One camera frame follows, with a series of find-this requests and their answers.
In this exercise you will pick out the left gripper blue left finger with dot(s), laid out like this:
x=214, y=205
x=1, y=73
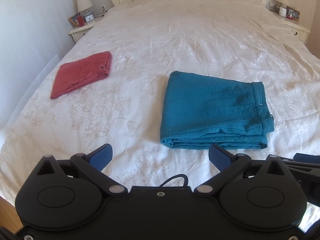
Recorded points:
x=89, y=167

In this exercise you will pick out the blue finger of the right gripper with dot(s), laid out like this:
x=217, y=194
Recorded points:
x=306, y=158

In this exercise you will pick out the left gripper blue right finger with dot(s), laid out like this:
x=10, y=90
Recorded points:
x=229, y=165

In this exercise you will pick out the teal blue pants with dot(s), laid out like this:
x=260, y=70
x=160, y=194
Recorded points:
x=199, y=111

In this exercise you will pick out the folded red pants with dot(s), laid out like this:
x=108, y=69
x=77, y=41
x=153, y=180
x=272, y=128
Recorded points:
x=75, y=75

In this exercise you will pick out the right white nightstand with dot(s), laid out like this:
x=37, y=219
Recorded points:
x=301, y=32

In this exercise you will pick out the white nightstand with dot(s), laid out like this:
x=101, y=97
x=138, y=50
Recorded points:
x=301, y=32
x=77, y=33

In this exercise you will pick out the left white nightstand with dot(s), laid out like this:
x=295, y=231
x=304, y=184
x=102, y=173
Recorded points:
x=77, y=33

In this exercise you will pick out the small alarm clock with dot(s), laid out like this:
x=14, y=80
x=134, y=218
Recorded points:
x=89, y=17

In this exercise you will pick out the white smart speaker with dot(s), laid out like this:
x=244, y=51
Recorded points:
x=282, y=11

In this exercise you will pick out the left white table lamp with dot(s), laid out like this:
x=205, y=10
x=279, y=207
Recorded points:
x=84, y=6

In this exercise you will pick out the wooden picture frame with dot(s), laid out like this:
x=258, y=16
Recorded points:
x=76, y=20

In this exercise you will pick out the right nightstand picture frame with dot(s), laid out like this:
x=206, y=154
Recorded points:
x=292, y=14

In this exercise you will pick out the white wall socket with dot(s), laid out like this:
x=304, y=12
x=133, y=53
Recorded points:
x=103, y=8

